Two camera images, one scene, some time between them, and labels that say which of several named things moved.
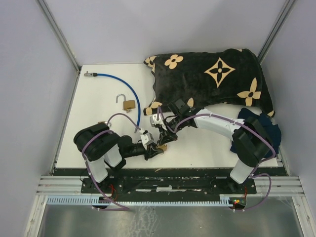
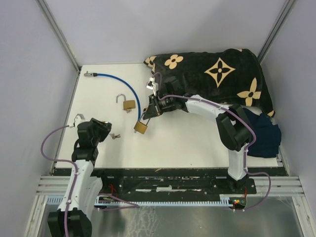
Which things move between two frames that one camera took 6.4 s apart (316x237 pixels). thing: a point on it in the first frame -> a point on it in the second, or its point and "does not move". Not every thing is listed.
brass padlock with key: [128, 105] does not move
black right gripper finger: [164, 138] -> [151, 111]
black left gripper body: [149, 147] -> [100, 131]
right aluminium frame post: [276, 30] does not move
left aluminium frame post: [45, 9] does not move
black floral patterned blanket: [233, 77] does not move
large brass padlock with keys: [164, 147] -> [140, 127]
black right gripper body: [175, 137] -> [156, 100]
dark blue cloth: [272, 132] does not move
